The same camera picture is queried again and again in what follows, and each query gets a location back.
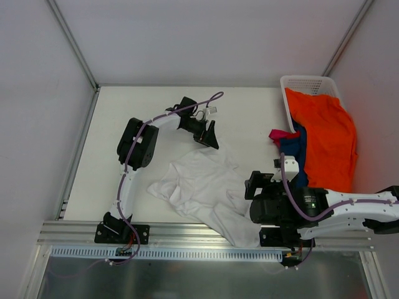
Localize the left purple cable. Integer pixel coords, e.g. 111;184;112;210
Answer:
117;90;225;244

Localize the aluminium mounting rail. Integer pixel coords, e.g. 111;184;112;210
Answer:
37;221;375;252

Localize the magenta t shirt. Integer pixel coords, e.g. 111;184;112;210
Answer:
269;129;300;148

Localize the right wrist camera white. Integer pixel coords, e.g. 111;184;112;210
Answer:
271;156;299;182

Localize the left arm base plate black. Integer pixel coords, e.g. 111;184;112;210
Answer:
94;222;150;245

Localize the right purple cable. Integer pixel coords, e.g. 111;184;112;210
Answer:
280;152;399;222

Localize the left aluminium frame post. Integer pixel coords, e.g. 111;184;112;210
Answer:
45;0;99;92

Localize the white t shirt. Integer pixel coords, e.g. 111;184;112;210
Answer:
147;142;261;249

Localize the blue t shirt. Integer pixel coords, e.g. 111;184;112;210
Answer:
279;124;309;188

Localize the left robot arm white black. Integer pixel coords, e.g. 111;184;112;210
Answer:
95;92;224;244

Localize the orange t shirt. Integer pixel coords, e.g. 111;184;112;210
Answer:
285;88;358;192

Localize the slotted cable duct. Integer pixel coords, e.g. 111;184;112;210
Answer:
50;245;283;262

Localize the white plastic laundry basket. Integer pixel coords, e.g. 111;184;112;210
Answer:
280;75;344;133

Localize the aluminium frame post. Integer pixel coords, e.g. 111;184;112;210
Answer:
45;0;99;92
322;0;375;77

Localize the right aluminium frame post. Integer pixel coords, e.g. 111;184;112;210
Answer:
322;0;375;77

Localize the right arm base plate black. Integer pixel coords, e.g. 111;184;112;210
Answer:
259;227;312;249

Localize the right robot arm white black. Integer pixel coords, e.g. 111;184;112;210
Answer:
244;171;398;248

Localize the purple cable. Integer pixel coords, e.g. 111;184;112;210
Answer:
117;90;225;244
280;152;399;222

